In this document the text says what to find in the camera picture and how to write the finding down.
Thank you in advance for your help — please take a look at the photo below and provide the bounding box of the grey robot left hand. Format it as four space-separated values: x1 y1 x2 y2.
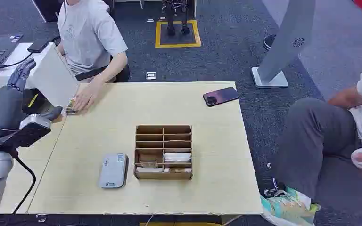
0 57 64 130

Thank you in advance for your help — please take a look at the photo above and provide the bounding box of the printed card stack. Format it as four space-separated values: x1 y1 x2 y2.
65 98 80 115

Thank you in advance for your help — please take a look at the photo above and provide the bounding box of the wooden card box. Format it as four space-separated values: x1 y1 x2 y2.
133 124 193 181

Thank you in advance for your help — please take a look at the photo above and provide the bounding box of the black device with yellow label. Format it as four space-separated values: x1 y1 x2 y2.
22 89 55 114

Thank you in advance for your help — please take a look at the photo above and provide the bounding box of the white desk riser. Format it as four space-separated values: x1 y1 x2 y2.
0 42 80 108

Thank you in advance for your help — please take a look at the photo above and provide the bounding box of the person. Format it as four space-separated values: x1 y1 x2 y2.
56 0 131 113
276 62 362 200

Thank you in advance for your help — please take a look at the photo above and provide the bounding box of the black power adapter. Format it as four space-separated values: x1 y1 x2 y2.
27 39 50 54

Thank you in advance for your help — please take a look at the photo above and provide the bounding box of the multicolour sneaker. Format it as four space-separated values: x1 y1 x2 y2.
260 186 321 226

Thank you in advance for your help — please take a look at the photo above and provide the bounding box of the chrome chair base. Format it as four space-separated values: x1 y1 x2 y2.
263 162 287 199

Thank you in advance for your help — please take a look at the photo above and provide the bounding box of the yellow floor tape square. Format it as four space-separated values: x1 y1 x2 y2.
155 20 202 48

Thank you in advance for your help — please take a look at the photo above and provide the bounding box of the black legged robot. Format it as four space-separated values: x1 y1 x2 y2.
162 0 191 36

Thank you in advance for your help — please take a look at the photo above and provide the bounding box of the thick white card stack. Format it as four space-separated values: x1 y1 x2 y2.
164 152 192 163

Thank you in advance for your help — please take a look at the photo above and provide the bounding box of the dark red smartphone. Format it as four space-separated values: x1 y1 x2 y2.
203 87 240 108

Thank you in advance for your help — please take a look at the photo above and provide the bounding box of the pale desk leg panel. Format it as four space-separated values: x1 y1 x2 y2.
222 214 244 226

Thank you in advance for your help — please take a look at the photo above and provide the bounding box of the grey kiosk stand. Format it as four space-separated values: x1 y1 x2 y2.
251 0 316 89

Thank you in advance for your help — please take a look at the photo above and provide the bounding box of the black shoe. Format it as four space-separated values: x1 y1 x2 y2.
263 34 277 51

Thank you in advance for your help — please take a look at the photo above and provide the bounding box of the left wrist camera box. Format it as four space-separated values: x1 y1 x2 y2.
0 113 52 150

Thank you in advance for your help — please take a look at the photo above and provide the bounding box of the black adapter cable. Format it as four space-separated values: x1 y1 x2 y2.
0 52 33 69

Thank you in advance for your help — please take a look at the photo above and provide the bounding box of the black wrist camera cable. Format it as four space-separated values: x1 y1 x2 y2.
10 149 37 215

